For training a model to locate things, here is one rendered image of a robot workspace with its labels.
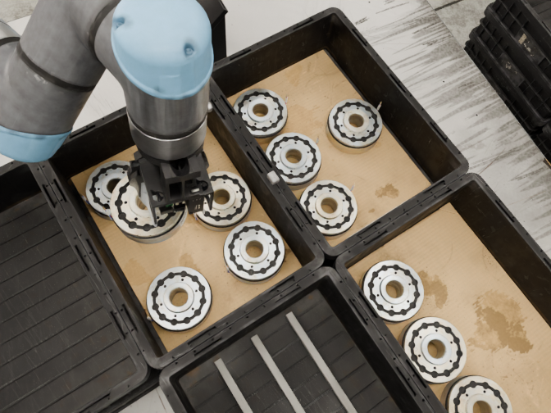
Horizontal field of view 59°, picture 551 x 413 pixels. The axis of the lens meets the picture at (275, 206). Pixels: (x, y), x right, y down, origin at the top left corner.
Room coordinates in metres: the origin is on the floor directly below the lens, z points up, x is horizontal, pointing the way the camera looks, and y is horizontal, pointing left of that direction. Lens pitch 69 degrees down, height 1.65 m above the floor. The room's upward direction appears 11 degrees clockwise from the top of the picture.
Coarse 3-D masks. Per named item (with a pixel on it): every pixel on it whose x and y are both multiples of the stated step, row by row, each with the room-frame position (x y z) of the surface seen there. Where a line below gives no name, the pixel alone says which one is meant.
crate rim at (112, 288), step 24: (96, 120) 0.36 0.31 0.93; (240, 144) 0.37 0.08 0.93; (48, 168) 0.26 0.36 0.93; (264, 168) 0.34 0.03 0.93; (72, 216) 0.19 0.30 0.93; (288, 216) 0.26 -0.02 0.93; (312, 240) 0.23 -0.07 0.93; (96, 264) 0.13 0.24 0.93; (312, 264) 0.19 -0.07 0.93; (120, 312) 0.07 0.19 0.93; (240, 312) 0.10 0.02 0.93; (144, 336) 0.04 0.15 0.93; (168, 360) 0.02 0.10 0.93
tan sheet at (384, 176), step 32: (320, 64) 0.64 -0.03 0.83; (288, 96) 0.55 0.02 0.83; (320, 96) 0.56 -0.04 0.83; (352, 96) 0.57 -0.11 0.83; (288, 128) 0.48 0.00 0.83; (320, 128) 0.49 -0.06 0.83; (384, 128) 0.52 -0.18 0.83; (288, 160) 0.41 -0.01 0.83; (352, 160) 0.43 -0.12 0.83; (384, 160) 0.45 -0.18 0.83; (352, 192) 0.37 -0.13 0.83; (384, 192) 0.38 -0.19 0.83; (416, 192) 0.39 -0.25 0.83
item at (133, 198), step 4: (132, 192) 0.22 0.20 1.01; (136, 192) 0.22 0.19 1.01; (132, 196) 0.22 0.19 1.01; (136, 196) 0.22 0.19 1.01; (132, 200) 0.21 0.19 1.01; (136, 200) 0.21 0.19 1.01; (132, 204) 0.20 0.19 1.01; (136, 204) 0.21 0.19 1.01; (132, 208) 0.20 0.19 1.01; (136, 208) 0.20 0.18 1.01; (156, 208) 0.21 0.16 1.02; (136, 212) 0.19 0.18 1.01; (140, 212) 0.20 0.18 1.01; (144, 212) 0.20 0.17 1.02; (148, 212) 0.20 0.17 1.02; (156, 212) 0.20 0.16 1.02; (140, 216) 0.19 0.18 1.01; (144, 216) 0.19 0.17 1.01; (148, 216) 0.19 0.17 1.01
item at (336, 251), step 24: (312, 24) 0.65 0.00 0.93; (384, 72) 0.57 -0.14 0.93; (216, 96) 0.45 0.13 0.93; (408, 96) 0.53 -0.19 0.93; (240, 120) 0.41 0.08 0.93; (432, 120) 0.49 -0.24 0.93; (288, 192) 0.30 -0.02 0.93; (432, 192) 0.35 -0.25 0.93; (384, 216) 0.29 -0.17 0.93; (360, 240) 0.25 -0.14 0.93
